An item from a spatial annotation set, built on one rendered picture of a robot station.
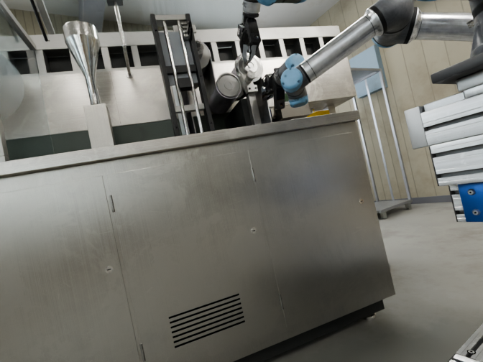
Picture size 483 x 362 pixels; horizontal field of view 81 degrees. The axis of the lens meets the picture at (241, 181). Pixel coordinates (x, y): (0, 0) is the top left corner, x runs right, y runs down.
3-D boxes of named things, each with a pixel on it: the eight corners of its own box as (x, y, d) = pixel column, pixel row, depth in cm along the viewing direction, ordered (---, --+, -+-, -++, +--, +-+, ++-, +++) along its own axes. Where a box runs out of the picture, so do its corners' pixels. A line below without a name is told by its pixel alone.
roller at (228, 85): (220, 98, 131) (214, 72, 132) (209, 115, 156) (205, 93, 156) (244, 95, 135) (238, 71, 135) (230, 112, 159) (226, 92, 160)
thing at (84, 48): (87, 167, 116) (60, 34, 118) (94, 171, 129) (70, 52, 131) (123, 161, 120) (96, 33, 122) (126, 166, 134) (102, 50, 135)
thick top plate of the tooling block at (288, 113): (282, 118, 136) (279, 105, 136) (254, 137, 174) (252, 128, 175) (310, 114, 141) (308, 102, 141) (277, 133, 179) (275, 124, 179)
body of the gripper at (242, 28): (251, 36, 133) (254, 8, 124) (258, 44, 128) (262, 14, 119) (236, 37, 131) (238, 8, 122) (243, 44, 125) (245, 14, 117)
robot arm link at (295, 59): (292, 73, 107) (287, 52, 107) (279, 85, 117) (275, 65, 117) (309, 72, 109) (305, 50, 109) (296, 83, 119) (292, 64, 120)
